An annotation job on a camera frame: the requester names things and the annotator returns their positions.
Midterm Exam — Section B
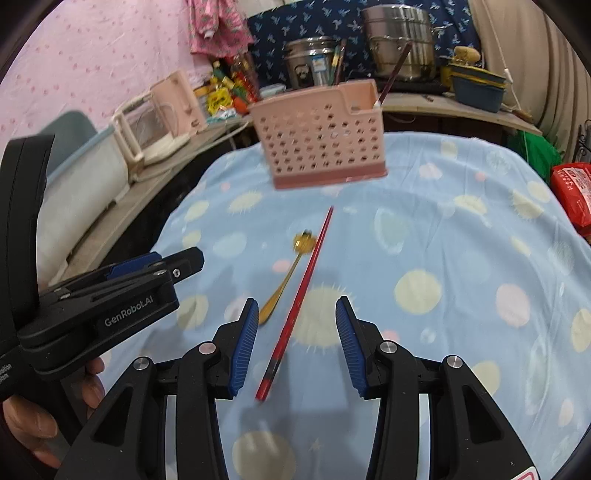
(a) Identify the pink floral garment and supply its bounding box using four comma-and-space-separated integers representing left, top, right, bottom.
187, 0, 252, 58

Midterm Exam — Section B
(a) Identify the wooden-handled knife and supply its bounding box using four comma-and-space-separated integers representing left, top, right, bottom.
501, 104, 536, 124

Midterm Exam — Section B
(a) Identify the dark metal chair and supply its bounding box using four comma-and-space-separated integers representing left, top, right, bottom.
573, 117, 591, 164

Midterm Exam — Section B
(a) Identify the white tub blue rim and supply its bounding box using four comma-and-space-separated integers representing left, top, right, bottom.
37, 127, 130, 278

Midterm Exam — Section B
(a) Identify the beige curtain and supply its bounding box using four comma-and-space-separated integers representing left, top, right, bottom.
468, 0, 591, 139

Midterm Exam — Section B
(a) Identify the gold spoon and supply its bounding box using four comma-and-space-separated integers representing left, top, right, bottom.
257, 232, 317, 326

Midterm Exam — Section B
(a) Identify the white cord with switch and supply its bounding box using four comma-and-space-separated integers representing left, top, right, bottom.
480, 0, 515, 109

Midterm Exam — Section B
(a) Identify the blue yellow-rimmed basin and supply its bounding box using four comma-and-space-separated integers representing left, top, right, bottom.
447, 62, 511, 88
451, 76, 505, 114

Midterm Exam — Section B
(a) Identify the person's left hand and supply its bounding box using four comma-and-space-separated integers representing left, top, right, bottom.
2, 358, 107, 468

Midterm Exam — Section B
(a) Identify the blue spotted tablecloth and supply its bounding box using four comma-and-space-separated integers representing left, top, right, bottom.
90, 131, 591, 480

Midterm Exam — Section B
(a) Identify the red chopstick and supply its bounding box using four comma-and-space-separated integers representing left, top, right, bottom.
255, 206, 334, 402

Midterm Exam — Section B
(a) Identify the pink dotted curtain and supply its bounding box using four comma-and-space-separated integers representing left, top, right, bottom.
0, 0, 259, 153

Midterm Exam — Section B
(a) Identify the black induction cooktop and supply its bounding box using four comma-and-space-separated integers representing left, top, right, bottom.
390, 78, 451, 95

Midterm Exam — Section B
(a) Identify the silver rice cooker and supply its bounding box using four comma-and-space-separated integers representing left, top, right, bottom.
283, 37, 338, 90

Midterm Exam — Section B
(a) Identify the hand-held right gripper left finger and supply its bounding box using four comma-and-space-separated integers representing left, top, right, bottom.
54, 296, 260, 480

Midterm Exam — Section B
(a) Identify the cooking oil bottle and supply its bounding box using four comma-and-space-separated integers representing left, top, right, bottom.
231, 53, 259, 100

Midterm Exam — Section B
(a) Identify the green plastic bag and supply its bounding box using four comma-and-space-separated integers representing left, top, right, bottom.
517, 131, 555, 178

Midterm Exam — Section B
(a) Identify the pink perforated utensil basket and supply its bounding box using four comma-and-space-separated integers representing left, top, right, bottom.
248, 79, 389, 189

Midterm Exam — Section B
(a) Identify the navy floral cloth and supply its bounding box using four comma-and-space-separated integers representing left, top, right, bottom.
247, 0, 481, 88

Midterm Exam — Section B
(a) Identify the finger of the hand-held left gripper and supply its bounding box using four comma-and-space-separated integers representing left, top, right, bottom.
45, 252, 165, 297
157, 246, 205, 284

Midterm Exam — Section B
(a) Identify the beige side table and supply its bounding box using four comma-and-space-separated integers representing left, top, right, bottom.
62, 122, 252, 282

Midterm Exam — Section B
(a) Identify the stainless steel steamer pot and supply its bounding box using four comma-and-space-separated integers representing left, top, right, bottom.
360, 4, 446, 81

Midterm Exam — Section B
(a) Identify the red plastic bag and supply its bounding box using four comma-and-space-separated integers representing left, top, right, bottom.
549, 162, 591, 238

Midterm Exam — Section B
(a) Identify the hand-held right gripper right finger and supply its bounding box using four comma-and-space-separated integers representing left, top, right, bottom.
335, 296, 540, 480

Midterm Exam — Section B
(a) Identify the wooden board counter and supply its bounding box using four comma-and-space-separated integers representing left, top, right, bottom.
383, 90, 543, 137

